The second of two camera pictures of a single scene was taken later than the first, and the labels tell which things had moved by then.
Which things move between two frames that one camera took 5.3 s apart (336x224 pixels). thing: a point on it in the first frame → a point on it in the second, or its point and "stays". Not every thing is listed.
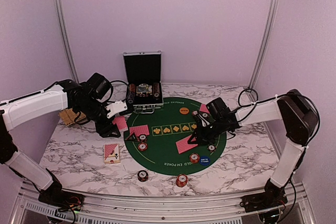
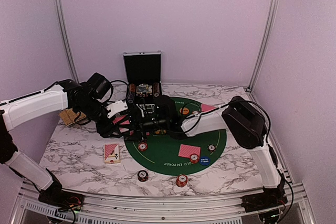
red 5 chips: [194, 158] stays
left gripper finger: [107, 129] stays
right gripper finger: [193, 135] → [136, 131]
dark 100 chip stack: [142, 176] stays
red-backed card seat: [182, 146] → [186, 150]
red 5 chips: [142, 146] stays
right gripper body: [209, 135] → [156, 124]
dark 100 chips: [211, 148] stays
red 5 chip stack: [181, 180] stays
